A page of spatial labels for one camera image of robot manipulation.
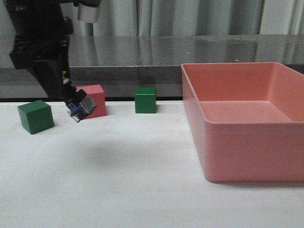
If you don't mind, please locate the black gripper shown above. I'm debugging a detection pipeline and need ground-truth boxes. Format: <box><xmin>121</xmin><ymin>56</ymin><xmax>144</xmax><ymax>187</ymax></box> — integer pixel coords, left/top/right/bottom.
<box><xmin>5</xmin><ymin>0</ymin><xmax>73</xmax><ymax>99</ymax></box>

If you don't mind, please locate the yellow push button switch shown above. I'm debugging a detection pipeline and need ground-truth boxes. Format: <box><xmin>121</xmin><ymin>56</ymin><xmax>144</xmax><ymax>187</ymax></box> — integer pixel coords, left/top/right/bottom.
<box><xmin>62</xmin><ymin>71</ymin><xmax>97</xmax><ymax>123</ymax></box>

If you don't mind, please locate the green wooden cube far left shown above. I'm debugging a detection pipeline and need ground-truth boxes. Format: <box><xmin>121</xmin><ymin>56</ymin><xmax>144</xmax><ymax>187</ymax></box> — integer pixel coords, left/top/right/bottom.
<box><xmin>18</xmin><ymin>100</ymin><xmax>55</xmax><ymax>134</ymax></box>

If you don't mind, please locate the pink wooden cube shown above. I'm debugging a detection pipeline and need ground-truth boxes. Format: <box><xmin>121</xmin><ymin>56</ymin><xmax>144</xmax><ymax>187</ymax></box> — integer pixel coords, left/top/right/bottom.
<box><xmin>76</xmin><ymin>85</ymin><xmax>107</xmax><ymax>119</ymax></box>

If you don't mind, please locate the grey stone counter ledge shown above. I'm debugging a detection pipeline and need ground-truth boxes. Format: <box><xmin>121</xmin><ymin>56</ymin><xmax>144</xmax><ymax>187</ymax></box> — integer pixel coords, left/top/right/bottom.
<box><xmin>0</xmin><ymin>35</ymin><xmax>304</xmax><ymax>86</ymax></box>

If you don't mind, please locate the grey pleated curtain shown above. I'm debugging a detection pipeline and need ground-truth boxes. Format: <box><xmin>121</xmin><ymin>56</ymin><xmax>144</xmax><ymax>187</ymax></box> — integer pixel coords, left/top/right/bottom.
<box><xmin>0</xmin><ymin>0</ymin><xmax>304</xmax><ymax>37</ymax></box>

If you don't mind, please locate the green wooden cube near bin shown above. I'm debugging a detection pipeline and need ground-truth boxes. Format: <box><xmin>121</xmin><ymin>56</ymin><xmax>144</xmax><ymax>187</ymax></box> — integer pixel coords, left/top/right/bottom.
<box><xmin>134</xmin><ymin>87</ymin><xmax>156</xmax><ymax>114</ymax></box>

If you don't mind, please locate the pink plastic bin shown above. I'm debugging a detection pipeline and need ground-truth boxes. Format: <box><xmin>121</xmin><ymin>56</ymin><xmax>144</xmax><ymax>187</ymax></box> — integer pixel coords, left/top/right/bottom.
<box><xmin>181</xmin><ymin>62</ymin><xmax>304</xmax><ymax>182</ymax></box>

